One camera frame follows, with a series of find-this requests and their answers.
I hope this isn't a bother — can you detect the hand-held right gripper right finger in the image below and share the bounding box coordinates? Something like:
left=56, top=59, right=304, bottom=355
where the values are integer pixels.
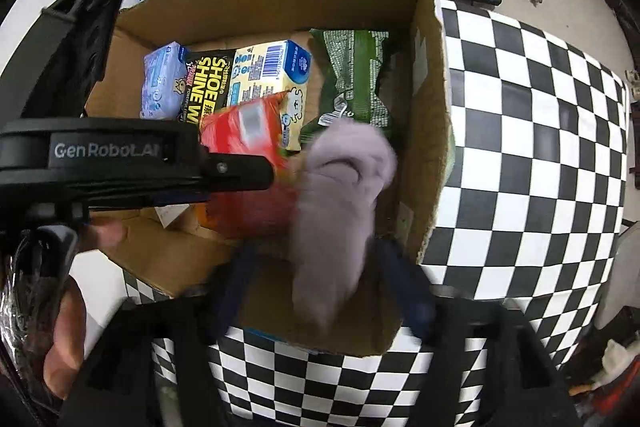
left=372, top=241, right=581, bottom=427

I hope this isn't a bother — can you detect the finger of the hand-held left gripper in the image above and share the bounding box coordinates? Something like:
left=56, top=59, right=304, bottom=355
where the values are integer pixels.
left=20, top=0, right=131, bottom=120
left=200, top=147, right=276, bottom=198

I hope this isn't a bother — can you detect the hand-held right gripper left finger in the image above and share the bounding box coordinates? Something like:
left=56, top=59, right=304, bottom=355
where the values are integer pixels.
left=75, top=252, right=253, bottom=427

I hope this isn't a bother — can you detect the red snack packet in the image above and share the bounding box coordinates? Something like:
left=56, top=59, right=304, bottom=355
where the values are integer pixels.
left=197, top=94, right=306, bottom=240

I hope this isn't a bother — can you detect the blue tissue pack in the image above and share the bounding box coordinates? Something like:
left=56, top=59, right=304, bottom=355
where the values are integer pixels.
left=140, top=42, right=191, bottom=120

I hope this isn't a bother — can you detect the black shoe wipes pack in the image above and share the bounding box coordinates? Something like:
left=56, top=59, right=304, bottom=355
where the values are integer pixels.
left=182, top=49, right=238, bottom=130

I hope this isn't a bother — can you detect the yellow blue box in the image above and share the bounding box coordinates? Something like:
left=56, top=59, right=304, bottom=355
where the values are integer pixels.
left=220, top=39, right=313, bottom=152

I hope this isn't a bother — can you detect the purple sock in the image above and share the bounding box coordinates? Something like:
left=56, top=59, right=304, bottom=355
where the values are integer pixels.
left=290, top=117, right=401, bottom=333

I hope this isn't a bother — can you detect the green wipes pack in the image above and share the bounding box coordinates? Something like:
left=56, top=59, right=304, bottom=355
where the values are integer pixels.
left=300, top=28, right=401, bottom=142

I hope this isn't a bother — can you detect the person's left hand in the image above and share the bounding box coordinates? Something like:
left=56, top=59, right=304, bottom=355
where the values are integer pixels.
left=42, top=222, right=128, bottom=400

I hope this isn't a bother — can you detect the black white checkered cloth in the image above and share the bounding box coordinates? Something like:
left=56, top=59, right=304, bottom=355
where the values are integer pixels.
left=122, top=0, right=628, bottom=427

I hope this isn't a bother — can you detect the grey plastic chair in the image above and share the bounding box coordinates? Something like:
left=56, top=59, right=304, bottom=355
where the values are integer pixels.
left=592, top=222, right=640, bottom=333

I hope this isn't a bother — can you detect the white duck plush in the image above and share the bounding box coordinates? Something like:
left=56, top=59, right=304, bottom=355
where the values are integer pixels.
left=597, top=339, right=633, bottom=380

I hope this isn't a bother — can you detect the red plastic bag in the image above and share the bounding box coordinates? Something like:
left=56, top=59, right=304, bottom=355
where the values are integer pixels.
left=585, top=372, right=640, bottom=427

